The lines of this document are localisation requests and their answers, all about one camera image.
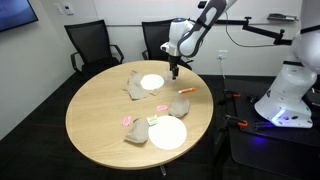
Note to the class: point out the clear plastic cup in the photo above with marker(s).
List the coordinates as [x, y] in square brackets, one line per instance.
[168, 76]

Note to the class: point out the orange clamp upper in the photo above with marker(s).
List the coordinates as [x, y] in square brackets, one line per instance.
[232, 94]

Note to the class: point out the wall monitor screen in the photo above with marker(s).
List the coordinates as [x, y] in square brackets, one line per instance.
[15, 13]

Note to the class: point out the orange clamp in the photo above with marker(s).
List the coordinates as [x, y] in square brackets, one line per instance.
[232, 94]
[232, 120]

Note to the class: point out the brown napkin centre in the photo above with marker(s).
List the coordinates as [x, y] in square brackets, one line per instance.
[135, 91]

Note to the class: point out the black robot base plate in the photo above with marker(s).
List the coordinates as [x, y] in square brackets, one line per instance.
[261, 143]

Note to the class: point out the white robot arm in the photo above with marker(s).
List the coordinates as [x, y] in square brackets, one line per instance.
[282, 104]

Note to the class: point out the round wooden table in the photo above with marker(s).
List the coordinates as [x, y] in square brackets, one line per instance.
[94, 119]

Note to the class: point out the pink sweetener packet small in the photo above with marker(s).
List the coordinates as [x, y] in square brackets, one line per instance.
[126, 121]

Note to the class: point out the orange clamp lower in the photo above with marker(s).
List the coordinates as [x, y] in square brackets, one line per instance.
[232, 120]

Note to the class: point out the crumpled brown napkin near marker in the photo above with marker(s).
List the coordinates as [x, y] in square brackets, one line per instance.
[179, 107]

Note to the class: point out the orange marker pen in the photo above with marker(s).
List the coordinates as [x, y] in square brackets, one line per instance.
[187, 90]

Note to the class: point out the pink sweetener packet large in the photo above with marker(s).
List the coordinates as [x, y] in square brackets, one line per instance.
[162, 108]

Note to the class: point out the white paper plate far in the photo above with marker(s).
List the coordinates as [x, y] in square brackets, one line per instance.
[168, 133]

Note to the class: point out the white wall outlet plate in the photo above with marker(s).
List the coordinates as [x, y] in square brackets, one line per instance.
[222, 54]

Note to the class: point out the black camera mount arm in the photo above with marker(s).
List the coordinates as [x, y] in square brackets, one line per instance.
[277, 36]

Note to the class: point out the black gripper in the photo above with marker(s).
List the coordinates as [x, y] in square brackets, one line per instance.
[173, 63]

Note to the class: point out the black mesh office chair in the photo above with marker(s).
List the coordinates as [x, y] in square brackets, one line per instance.
[94, 52]

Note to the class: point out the white paper plate near cup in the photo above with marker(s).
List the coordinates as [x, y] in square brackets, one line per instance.
[152, 82]

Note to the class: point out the brown napkin beside door plate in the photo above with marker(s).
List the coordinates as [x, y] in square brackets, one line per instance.
[139, 132]

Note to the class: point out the yellow sweetener packet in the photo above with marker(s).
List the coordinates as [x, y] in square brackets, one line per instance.
[152, 120]

